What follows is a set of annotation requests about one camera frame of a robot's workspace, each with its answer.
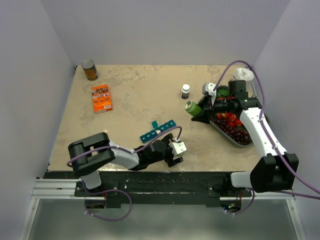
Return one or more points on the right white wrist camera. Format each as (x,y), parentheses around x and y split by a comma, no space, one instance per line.
(209,88)

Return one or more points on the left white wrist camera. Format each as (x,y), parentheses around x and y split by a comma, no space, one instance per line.
(178,147)

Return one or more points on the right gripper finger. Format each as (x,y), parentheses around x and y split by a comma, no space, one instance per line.
(202,117)
(205,103)

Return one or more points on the orange cardboard box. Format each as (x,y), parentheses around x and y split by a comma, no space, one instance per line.
(101,99)

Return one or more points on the aluminium frame rail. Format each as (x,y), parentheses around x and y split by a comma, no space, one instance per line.
(141,94)

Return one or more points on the tin food can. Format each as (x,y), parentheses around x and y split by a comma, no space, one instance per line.
(90,69)

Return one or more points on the dark grey fruit tray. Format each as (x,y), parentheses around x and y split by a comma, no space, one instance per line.
(212,117)

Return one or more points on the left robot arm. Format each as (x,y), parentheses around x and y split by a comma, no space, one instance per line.
(91,153)

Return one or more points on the dark toy grapes bunch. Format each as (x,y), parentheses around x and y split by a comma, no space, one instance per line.
(237,135)

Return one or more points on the white capped dark pill bottle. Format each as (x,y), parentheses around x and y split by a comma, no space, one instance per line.
(185,91)

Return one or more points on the white paper cup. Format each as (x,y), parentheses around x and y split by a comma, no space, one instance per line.
(243,74)

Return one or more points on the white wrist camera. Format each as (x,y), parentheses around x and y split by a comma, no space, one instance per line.
(178,147)
(209,88)

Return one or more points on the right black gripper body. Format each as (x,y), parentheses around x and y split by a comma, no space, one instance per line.
(222,105)

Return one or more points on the toy cherries cluster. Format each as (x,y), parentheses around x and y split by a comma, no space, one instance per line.
(229,119)

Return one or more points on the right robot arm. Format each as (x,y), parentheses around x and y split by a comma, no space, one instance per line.
(276,168)

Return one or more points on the green toy lime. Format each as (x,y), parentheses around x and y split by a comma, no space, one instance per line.
(222,92)

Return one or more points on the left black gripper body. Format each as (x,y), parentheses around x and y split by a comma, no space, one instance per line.
(167,155)

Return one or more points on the teal weekly pill organizer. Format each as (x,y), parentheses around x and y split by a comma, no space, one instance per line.
(152,134)

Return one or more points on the green pill bottle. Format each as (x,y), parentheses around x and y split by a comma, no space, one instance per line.
(193,108)

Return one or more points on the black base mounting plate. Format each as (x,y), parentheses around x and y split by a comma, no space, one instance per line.
(211,189)

